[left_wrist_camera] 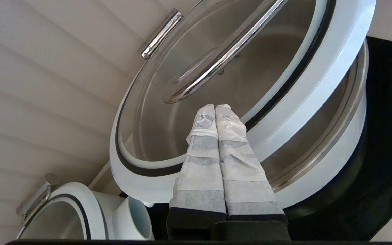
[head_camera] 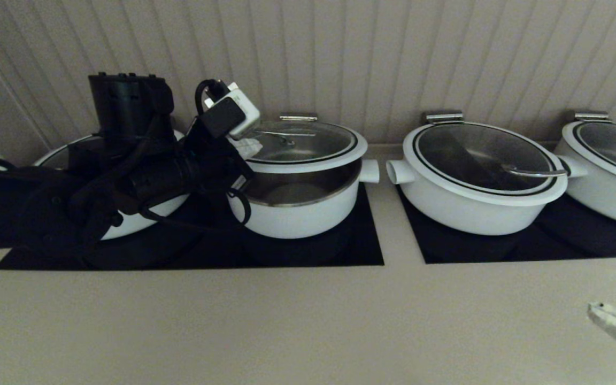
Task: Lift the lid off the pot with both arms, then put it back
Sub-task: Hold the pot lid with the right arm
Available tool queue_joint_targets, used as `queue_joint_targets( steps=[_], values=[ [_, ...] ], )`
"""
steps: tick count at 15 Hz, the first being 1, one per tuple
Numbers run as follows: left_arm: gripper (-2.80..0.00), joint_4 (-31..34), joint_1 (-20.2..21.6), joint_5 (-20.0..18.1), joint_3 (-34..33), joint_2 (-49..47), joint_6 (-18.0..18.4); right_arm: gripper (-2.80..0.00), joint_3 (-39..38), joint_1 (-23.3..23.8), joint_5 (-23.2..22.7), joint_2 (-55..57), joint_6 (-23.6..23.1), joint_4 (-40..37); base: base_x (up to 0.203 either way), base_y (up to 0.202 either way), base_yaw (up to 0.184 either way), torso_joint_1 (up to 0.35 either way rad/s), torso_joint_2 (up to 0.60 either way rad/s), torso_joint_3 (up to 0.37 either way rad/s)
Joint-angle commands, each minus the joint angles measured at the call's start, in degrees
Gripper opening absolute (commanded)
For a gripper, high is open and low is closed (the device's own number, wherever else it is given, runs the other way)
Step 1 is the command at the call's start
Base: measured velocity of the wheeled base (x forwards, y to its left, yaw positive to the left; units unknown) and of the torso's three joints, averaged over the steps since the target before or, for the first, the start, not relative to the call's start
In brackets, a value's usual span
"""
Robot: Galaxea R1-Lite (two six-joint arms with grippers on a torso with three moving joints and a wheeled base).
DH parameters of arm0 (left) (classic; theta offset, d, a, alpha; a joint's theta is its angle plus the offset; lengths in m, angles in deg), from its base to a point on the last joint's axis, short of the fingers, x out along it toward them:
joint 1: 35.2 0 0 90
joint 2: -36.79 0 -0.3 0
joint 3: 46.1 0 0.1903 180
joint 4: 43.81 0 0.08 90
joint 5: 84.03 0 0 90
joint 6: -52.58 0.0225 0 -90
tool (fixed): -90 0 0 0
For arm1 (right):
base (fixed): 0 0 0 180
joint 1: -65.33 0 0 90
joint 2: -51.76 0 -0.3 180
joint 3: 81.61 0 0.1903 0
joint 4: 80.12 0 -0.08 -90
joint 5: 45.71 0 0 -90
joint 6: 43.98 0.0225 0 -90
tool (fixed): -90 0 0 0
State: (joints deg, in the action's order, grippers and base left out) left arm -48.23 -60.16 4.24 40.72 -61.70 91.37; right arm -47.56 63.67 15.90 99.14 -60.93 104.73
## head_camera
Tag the steel lid hinge bracket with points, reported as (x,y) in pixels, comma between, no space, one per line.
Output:
(298,117)
(589,118)
(443,118)

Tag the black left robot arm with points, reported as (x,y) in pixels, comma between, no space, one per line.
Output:
(126,107)

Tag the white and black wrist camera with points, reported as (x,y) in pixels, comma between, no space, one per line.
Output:
(236,109)

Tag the white pot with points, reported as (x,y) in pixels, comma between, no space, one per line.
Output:
(463,214)
(607,198)
(308,219)
(153,214)

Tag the black glass cooktop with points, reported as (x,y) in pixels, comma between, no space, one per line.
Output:
(340,251)
(554,246)

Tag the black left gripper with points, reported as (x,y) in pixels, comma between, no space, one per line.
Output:
(214,160)

